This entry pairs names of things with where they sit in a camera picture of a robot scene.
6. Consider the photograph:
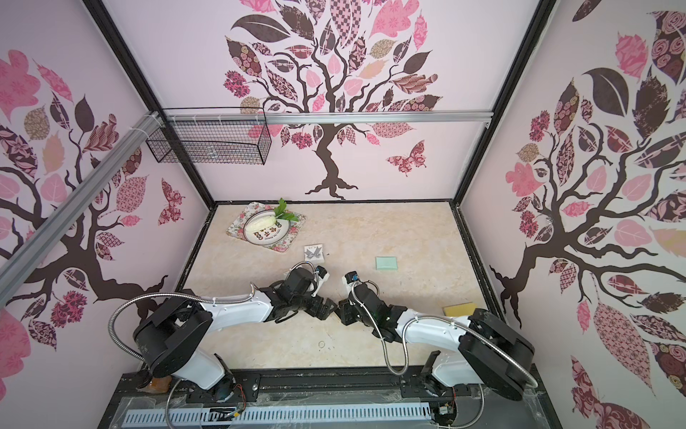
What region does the white cable duct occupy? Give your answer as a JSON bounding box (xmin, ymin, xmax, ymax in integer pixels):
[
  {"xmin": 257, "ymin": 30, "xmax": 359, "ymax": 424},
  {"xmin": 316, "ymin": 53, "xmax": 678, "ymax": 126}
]
[{"xmin": 119, "ymin": 403, "xmax": 432, "ymax": 428}]

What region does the black wire basket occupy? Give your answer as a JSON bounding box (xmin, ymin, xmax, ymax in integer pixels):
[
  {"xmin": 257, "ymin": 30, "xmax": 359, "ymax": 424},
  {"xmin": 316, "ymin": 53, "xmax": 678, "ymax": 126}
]
[{"xmin": 146, "ymin": 107, "xmax": 273, "ymax": 166}]

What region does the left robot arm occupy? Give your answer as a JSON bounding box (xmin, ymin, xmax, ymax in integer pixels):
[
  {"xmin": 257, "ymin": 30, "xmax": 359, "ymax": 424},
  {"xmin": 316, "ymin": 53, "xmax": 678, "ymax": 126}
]
[{"xmin": 132, "ymin": 266, "xmax": 336, "ymax": 391}]

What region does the white gift box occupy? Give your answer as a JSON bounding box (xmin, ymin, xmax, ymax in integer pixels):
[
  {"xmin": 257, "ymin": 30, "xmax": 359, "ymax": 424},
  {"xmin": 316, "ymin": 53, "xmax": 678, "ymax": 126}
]
[{"xmin": 304, "ymin": 244, "xmax": 325, "ymax": 264}]

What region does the floral round plate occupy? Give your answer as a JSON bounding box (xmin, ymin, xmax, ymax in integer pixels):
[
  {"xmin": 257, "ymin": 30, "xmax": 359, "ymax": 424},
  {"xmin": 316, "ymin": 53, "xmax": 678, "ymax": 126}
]
[{"xmin": 243, "ymin": 210, "xmax": 291, "ymax": 247}]

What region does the left amber spice jar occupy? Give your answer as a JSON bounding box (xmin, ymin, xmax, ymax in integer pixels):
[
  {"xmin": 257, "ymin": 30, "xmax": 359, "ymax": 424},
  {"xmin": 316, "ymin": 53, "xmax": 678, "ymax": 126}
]
[{"xmin": 138, "ymin": 376, "xmax": 173, "ymax": 395}]

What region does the green leaf sprig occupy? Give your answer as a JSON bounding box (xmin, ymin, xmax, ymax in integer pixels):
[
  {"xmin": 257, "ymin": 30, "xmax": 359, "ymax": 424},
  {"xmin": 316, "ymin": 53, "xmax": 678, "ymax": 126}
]
[{"xmin": 273, "ymin": 198, "xmax": 299, "ymax": 223}]

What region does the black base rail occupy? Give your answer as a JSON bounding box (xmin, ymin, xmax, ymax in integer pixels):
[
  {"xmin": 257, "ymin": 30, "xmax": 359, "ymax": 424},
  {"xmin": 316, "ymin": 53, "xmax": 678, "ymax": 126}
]
[{"xmin": 114, "ymin": 364, "xmax": 537, "ymax": 403}]

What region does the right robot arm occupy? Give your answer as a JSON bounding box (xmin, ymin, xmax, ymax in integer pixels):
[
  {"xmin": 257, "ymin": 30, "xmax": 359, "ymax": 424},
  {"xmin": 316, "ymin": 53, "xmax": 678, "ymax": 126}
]
[{"xmin": 337, "ymin": 272, "xmax": 539, "ymax": 400}]

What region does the yellow sponge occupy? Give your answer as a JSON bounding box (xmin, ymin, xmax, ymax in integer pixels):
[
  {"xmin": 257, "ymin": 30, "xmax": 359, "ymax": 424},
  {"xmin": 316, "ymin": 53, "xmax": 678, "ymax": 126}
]
[{"xmin": 443, "ymin": 302, "xmax": 477, "ymax": 318}]

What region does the floral square tray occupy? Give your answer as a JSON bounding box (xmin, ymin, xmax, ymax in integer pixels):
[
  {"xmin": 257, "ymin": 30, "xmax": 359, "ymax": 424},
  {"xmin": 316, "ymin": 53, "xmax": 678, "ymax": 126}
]
[{"xmin": 226, "ymin": 202, "xmax": 307, "ymax": 253}]

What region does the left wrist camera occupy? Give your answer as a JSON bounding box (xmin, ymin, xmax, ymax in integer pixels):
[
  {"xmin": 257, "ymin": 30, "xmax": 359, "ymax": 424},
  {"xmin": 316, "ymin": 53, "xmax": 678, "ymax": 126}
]
[{"xmin": 314, "ymin": 266, "xmax": 329, "ymax": 282}]

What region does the aluminium rail left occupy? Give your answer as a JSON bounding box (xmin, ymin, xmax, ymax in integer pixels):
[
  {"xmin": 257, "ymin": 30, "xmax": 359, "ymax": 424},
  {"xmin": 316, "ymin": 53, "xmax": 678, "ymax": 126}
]
[{"xmin": 1, "ymin": 112, "xmax": 162, "ymax": 307}]

